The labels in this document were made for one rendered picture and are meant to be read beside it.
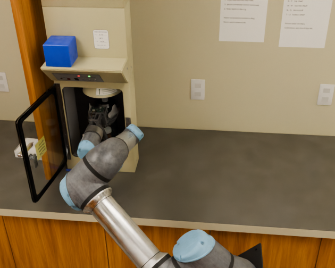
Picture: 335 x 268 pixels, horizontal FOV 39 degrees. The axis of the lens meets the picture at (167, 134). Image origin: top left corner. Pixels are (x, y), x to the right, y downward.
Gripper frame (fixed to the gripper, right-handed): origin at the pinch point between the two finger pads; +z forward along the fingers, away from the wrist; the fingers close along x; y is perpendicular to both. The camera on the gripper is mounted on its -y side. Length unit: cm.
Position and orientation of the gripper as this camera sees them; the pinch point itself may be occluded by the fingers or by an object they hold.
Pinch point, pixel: (105, 108)
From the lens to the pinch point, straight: 216.6
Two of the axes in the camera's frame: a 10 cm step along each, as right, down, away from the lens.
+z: 1.1, -6.1, 7.9
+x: -9.9, -0.5, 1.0
